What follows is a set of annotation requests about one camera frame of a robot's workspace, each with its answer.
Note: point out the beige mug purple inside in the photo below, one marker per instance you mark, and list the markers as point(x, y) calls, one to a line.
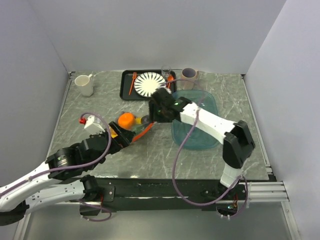
point(189, 75)

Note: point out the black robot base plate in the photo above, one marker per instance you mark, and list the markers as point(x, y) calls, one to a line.
point(142, 194)

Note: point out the white black striped plate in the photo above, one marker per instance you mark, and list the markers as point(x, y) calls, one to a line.
point(146, 83)

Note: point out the orange plastic spoon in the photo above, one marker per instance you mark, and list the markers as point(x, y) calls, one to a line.
point(169, 80)

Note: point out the aluminium frame rail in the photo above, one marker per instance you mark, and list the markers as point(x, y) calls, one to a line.
point(256, 192)

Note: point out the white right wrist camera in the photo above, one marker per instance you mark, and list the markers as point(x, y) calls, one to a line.
point(167, 89)

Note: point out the yellow banana toy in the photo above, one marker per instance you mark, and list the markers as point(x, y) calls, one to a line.
point(113, 133)

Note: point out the black serving tray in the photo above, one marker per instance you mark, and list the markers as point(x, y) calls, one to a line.
point(125, 83)

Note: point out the clear drinking glass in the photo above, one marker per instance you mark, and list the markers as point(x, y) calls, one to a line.
point(166, 71)

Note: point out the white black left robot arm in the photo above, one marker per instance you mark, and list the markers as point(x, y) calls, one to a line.
point(54, 180)

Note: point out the green lime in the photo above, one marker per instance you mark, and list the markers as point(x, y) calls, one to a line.
point(138, 128)

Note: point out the orange plastic fork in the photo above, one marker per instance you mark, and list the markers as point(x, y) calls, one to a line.
point(134, 76)

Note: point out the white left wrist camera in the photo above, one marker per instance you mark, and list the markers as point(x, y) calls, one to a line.
point(92, 125)

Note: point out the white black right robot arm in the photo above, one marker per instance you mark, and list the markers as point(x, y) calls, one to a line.
point(235, 137)

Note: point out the orange fruit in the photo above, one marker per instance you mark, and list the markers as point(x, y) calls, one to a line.
point(126, 120)

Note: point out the yellow lumpy food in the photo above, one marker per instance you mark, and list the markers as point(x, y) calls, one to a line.
point(138, 120)

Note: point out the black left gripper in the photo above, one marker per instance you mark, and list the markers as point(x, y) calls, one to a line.
point(124, 138)

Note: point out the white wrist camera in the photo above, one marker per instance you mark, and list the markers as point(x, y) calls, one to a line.
point(167, 89)
point(92, 125)

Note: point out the white mug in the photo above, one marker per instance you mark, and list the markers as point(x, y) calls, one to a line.
point(84, 83)

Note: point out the clear zip top bag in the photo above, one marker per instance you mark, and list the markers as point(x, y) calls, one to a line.
point(126, 137)

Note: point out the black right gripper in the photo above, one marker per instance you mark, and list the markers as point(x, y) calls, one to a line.
point(154, 106)

